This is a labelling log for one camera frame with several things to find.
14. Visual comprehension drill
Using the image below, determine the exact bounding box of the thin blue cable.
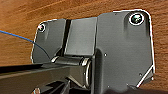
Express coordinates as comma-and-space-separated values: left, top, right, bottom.
0, 29, 51, 61

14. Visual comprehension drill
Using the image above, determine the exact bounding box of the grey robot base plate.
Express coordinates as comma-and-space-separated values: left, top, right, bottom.
30, 9, 156, 93

